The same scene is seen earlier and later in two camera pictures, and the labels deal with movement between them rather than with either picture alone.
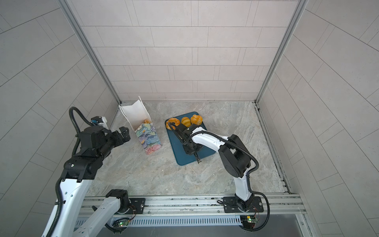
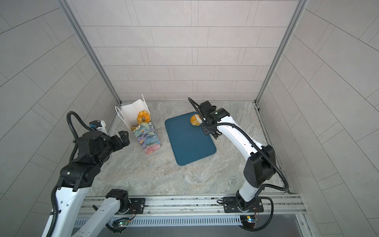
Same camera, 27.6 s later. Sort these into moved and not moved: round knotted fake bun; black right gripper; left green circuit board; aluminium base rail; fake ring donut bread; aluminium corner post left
Moved: black right gripper; fake ring donut bread
Not moved: aluminium base rail; left green circuit board; round knotted fake bun; aluminium corner post left
